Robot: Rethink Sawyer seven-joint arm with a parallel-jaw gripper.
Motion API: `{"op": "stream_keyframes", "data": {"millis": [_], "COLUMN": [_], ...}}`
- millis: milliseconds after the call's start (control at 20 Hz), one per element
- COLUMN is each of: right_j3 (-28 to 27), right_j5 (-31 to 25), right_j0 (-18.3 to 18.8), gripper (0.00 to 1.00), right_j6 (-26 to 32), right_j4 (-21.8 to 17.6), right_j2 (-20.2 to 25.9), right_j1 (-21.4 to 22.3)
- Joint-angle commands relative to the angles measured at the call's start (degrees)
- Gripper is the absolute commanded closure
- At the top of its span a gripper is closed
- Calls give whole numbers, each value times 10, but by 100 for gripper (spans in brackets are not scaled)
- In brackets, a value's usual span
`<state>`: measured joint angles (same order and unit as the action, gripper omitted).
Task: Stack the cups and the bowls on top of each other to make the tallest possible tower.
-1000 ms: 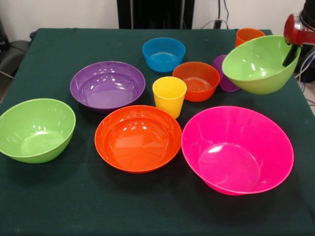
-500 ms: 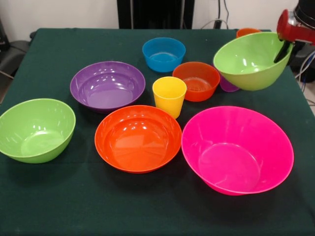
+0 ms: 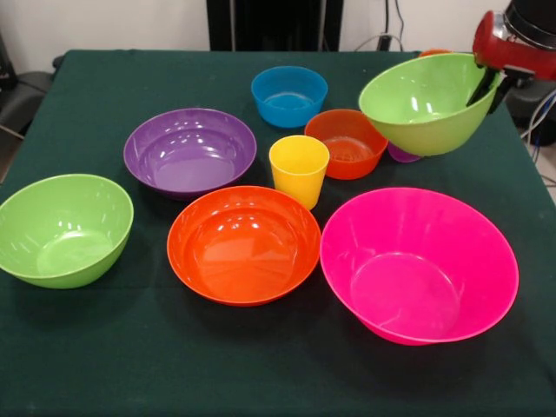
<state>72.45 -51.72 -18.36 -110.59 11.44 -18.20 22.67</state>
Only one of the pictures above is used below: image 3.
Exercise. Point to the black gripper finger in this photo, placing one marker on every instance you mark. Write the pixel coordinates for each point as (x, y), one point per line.
(501, 93)
(483, 89)

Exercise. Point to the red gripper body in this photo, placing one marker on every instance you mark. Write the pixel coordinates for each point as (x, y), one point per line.
(517, 54)

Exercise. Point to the green plastic bowl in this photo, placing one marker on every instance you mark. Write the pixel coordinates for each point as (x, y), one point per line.
(65, 226)
(425, 108)

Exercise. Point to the purple plastic cup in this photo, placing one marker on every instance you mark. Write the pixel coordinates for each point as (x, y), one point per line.
(404, 157)

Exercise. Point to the pink plastic bowl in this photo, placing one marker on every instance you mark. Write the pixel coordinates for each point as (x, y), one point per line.
(417, 269)

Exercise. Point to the large orange plastic bowl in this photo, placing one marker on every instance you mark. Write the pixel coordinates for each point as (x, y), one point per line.
(243, 252)

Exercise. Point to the orange plastic cup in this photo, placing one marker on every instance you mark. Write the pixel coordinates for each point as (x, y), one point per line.
(434, 52)

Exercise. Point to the black power plug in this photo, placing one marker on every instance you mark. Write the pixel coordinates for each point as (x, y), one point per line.
(384, 42)

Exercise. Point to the small orange plastic bowl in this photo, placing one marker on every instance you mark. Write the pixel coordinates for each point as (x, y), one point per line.
(343, 167)

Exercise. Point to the blue plastic bowl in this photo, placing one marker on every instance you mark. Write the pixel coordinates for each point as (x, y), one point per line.
(289, 113)

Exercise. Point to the yellow plastic cup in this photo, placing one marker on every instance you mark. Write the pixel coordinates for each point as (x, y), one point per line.
(299, 178)

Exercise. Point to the purple plastic bowl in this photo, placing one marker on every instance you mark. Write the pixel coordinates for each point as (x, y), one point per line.
(187, 156)

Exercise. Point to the dark green tablecloth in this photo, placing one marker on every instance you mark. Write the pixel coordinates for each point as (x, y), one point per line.
(130, 356)

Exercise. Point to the black chair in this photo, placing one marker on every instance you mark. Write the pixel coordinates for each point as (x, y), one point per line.
(21, 100)

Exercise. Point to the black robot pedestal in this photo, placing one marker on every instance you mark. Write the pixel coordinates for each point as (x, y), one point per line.
(278, 21)

